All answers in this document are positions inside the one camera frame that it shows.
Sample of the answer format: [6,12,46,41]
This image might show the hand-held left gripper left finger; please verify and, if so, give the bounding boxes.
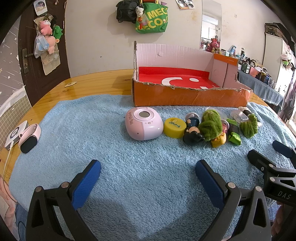
[25,159,102,241]

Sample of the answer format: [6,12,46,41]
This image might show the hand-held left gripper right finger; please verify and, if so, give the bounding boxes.
[195,160,272,241]

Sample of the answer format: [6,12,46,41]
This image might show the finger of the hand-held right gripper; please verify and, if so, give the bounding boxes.
[247,149,281,181]
[272,140,296,168]

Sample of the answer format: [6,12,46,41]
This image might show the shiny green black toy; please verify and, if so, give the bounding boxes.
[225,118,242,146]

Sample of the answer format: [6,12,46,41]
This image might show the small green plush toy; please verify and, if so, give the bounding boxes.
[239,114,258,139]

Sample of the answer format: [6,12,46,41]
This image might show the small yellow toy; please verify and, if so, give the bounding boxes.
[211,133,227,148]

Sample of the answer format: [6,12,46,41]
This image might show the clear square plastic case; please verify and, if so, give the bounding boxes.
[230,110,249,124]

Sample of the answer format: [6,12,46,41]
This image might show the black white plush roll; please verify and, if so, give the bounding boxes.
[238,107,255,119]

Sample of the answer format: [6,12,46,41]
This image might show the black-haired doll figurine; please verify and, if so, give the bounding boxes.
[183,113,205,146]

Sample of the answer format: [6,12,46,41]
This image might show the large green plush toy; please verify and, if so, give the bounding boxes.
[198,110,226,142]

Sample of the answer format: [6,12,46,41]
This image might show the yellow round tin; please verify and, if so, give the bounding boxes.
[163,117,187,139]

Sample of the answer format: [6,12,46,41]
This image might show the pink rounded gadget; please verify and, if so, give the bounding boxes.
[125,107,164,141]

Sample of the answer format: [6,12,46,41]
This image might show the orange cardboard box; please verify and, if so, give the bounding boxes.
[132,41,253,107]

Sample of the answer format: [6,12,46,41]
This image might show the person's right hand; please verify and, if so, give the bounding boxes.
[271,202,286,237]

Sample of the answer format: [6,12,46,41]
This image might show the blue fluffy towel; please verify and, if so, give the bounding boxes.
[9,94,296,241]

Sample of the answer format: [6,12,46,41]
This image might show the pink portable speaker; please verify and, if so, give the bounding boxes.
[18,123,41,154]

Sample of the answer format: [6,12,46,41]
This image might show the pink cloth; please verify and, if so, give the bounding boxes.
[0,178,18,232]

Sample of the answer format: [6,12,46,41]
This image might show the white round disc device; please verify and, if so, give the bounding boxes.
[5,126,29,149]

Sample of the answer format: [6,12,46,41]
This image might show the row of bottles and boxes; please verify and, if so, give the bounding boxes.
[218,45,281,91]

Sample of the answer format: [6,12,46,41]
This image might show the green hanging toy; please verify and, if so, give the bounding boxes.
[281,52,296,70]

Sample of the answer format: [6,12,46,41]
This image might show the white tall cabinet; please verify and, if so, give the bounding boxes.
[264,23,292,93]

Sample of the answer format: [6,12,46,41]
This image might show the dark brown door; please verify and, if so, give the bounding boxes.
[18,0,71,112]

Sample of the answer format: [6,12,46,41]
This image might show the pink bunny plush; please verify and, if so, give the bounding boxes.
[205,38,220,53]

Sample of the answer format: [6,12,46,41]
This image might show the pink plush pig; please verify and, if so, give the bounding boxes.
[45,35,58,55]

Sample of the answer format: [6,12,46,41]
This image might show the clear plastic bag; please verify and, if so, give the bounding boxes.
[33,31,50,58]

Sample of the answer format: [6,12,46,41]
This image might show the pink plush cow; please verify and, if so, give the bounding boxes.
[39,20,52,36]

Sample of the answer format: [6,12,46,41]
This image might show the red tassel charm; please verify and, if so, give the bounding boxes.
[136,14,148,29]

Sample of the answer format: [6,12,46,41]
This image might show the green tote bag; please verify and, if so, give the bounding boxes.
[135,0,169,34]

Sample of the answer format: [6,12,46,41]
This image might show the black bag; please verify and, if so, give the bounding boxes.
[116,0,142,24]

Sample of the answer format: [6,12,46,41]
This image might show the white photo card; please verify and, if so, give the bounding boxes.
[33,0,48,15]

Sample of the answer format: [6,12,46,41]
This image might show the white cable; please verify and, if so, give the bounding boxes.
[3,142,14,179]

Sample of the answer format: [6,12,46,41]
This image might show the metal door handle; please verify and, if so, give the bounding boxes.
[22,48,35,75]

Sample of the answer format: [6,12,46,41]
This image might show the wall mirror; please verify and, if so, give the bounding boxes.
[199,0,222,52]

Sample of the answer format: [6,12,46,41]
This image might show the wall photo stickers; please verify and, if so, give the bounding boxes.
[176,0,196,10]

